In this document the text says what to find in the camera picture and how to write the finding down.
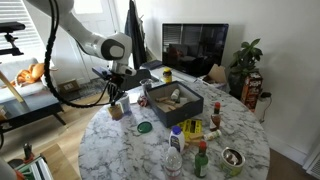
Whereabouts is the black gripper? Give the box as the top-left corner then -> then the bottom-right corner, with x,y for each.
107,75 -> 126,107

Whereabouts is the clear plastic cup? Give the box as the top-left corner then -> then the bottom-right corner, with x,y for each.
119,94 -> 133,116

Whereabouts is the green round plastic lid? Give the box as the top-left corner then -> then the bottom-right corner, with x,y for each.
136,121 -> 154,134

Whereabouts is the small cardboard floor box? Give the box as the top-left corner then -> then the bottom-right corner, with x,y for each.
58,79 -> 81,95

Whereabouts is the dark blue cardboard box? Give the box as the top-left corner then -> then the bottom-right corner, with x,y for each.
145,80 -> 205,129

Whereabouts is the open brown cardboard box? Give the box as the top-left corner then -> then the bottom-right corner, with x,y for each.
201,63 -> 228,85

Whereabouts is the orange snack box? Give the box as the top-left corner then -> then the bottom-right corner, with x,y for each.
240,70 -> 264,113

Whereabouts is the food pouch with green cap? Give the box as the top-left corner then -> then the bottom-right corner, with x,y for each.
107,103 -> 125,122

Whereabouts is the white paper napkin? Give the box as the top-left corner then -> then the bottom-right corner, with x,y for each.
127,91 -> 141,105

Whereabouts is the dark patterned floor rug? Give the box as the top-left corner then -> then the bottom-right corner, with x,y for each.
61,78 -> 111,101

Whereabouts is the black office chair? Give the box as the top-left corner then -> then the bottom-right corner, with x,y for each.
119,68 -> 153,92

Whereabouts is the wooden block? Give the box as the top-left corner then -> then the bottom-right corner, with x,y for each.
188,132 -> 205,141
163,100 -> 178,109
154,95 -> 171,104

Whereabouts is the dark flat console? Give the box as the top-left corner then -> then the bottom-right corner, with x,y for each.
141,59 -> 163,71

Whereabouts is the white television stand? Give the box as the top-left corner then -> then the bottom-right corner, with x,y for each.
146,64 -> 231,91

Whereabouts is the yellow capped vitamin bottle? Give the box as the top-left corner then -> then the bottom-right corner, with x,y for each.
162,67 -> 173,84

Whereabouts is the small white bottle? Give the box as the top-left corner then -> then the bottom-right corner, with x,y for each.
170,88 -> 181,103

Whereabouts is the dark hanging coat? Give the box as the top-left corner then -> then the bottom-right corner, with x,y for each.
124,0 -> 148,71

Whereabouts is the white bottle with blue cap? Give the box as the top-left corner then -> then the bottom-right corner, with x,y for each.
168,125 -> 186,154

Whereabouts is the white door with window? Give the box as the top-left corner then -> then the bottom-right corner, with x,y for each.
71,0 -> 118,84

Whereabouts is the yellow printed paper sheet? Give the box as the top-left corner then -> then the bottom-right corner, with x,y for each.
176,118 -> 204,141

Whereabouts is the black coffee table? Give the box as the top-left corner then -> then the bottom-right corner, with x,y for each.
0,89 -> 68,134

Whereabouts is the orange plush toy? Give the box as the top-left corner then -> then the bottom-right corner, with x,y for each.
9,62 -> 58,88

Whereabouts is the clear plastic water bottle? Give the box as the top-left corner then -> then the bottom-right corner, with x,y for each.
164,146 -> 184,180

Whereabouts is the black flat screen television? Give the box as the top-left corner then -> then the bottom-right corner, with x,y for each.
161,22 -> 230,78

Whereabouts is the hot sauce bottle red cap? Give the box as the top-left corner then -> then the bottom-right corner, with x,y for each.
209,101 -> 222,132

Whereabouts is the small pale spice bottle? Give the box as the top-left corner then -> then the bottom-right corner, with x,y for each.
203,129 -> 223,142

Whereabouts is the black red clamp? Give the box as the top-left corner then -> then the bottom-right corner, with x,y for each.
21,142 -> 34,161

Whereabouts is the wooden stand leg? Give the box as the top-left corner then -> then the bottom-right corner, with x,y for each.
0,69 -> 26,104

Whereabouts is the green glass bottle red cap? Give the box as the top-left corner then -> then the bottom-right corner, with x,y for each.
194,140 -> 210,179

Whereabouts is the grey sofa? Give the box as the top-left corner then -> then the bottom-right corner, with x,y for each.
0,57 -> 48,104

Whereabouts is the potted green plant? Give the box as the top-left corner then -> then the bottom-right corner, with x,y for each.
228,38 -> 264,99

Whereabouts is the open tin can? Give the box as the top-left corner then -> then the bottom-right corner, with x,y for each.
220,147 -> 247,178

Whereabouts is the white rounded object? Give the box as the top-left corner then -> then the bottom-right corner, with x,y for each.
0,156 -> 18,180

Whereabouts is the black power adapter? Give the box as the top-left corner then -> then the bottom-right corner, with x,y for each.
259,91 -> 273,100

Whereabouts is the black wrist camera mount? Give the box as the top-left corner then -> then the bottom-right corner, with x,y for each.
91,65 -> 114,81

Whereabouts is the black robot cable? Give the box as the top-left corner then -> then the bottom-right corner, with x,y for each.
43,0 -> 116,109

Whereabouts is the silver metal frame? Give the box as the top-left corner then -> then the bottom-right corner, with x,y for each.
14,154 -> 54,180

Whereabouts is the black camera on stand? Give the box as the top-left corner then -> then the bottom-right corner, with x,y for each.
0,21 -> 27,57

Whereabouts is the white wall heater grille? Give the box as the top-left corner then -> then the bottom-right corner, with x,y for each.
305,151 -> 320,180

